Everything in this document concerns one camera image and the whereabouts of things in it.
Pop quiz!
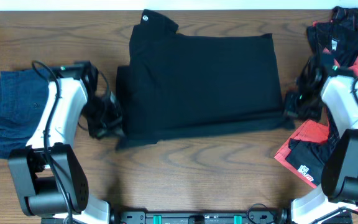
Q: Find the black mounting rail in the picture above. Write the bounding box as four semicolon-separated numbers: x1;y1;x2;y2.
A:
110;208;291;224

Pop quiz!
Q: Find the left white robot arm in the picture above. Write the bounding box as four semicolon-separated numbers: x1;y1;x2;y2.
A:
8;60;124;223

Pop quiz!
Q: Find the red and black garment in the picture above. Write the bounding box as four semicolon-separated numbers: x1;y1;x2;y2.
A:
273;9;358;214

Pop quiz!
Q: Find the black t-shirt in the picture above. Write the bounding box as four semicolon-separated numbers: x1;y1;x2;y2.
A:
116;9;295;149

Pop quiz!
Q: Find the black patterned garment with orange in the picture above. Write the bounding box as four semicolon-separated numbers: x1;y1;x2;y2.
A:
306;6;358;67

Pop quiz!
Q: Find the folded blue denim garment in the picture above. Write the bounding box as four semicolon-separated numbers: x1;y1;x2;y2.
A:
0;70;48;159

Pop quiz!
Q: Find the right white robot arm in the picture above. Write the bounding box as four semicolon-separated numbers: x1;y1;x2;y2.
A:
290;54;358;223

